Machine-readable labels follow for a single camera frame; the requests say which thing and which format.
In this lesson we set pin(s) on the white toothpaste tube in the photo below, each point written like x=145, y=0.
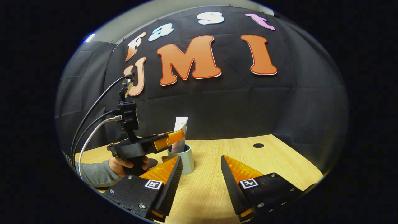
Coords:
x=180, y=130

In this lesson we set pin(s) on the black backdrop cloth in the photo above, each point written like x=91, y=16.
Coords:
x=248, y=105

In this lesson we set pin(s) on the light blue cup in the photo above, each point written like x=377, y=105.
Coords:
x=187, y=161

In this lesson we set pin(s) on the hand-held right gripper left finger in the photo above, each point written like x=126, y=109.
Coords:
x=169, y=183

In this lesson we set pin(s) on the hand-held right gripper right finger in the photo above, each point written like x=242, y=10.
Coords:
x=231, y=183

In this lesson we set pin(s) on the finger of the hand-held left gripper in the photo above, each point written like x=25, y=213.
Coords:
x=169, y=140

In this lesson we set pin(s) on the wooden desktop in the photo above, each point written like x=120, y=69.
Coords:
x=205, y=193

